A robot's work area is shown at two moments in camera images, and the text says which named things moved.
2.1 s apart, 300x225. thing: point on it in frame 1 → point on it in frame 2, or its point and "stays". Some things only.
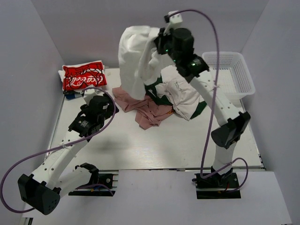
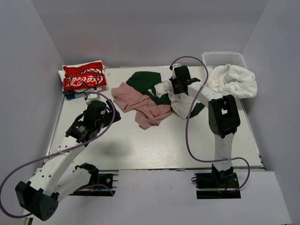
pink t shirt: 148,113 stays
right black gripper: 161,40 → 176,90
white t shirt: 140,63 → 238,80
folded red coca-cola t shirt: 79,75 stays
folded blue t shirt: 73,95 stays
